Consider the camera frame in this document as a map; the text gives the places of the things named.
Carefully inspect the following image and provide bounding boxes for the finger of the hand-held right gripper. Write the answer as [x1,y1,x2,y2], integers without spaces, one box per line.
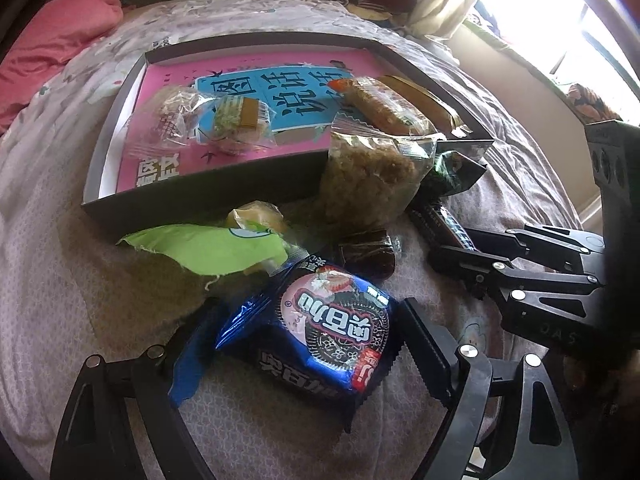
[470,225,606,273]
[427,247,603,348]

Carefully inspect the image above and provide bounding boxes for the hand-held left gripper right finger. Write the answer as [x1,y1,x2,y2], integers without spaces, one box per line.
[397,297,576,480]

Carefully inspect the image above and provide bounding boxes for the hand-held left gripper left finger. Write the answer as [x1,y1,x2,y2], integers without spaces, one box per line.
[50,305,226,480]

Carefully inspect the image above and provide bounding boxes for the brown chocolate bar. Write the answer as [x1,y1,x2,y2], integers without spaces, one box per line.
[407,200,476,253]

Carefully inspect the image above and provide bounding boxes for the small dark candy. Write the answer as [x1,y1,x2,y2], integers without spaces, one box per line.
[337,229,403,278]

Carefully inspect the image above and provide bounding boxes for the black green pea packet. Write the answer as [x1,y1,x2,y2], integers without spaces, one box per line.
[407,137,488,201]

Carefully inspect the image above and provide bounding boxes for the blue cookie packet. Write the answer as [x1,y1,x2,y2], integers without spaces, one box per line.
[215,255,406,433]

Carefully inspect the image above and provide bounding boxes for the clear crispy rice packet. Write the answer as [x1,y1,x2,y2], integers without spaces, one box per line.
[318,115,441,231]

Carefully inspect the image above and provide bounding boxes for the green pastry packet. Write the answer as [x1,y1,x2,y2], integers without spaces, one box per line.
[116,201,301,291]

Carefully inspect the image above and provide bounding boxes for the yellow snack packet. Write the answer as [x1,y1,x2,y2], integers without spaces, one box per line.
[377,75,471,138]

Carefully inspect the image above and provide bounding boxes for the orange clear cracker packet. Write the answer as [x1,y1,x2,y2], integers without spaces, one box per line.
[332,76,436,136]

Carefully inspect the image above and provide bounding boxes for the dark cardboard box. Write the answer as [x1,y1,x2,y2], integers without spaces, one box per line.
[81,31,496,241]

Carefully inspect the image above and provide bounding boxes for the clear pastry packet pink print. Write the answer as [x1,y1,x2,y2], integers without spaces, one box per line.
[122,85,211,158]

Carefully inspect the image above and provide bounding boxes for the clear green cake packet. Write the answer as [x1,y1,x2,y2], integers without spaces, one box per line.
[192,95,276,156]

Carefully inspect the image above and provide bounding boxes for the floral grey quilt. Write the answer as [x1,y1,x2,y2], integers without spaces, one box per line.
[0,0,586,480]

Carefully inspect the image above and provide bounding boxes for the window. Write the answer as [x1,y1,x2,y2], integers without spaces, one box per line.
[475,0,640,111]

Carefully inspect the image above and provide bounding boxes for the clothes on window sill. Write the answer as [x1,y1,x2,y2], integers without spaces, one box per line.
[462,2,516,53]

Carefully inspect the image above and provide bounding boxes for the pink book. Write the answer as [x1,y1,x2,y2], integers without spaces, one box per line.
[116,50,401,193]

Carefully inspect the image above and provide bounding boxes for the pink quilt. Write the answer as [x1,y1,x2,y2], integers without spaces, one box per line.
[0,0,126,136]

